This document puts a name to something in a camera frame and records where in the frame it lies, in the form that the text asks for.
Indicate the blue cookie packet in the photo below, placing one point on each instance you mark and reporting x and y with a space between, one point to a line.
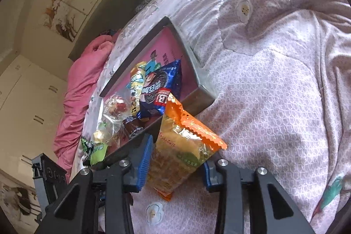
156 88

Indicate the green pea snack packet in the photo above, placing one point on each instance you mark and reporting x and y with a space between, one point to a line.
87 145

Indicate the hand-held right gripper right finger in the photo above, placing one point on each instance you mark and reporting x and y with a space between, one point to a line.
208 176

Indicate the grey headboard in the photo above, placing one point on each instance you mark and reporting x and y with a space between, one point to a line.
109 17

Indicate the dark grey tray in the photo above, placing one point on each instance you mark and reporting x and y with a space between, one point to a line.
203 97

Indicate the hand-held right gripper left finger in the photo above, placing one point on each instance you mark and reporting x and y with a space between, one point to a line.
144 165

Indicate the red white candy clear packet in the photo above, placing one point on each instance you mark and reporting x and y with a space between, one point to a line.
116 106

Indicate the yellow snack packet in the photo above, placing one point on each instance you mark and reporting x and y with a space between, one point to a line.
135 80

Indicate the pink quilt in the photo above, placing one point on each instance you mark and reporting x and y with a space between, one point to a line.
79 86

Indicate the cream wardrobe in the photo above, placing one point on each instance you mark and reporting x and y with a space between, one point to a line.
27 99

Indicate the brown chocolate bar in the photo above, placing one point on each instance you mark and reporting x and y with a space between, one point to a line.
131 124

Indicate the orange cracker packet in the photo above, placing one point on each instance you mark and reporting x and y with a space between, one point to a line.
175 157

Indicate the floral bed blanket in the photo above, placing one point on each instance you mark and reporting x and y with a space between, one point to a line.
274 86

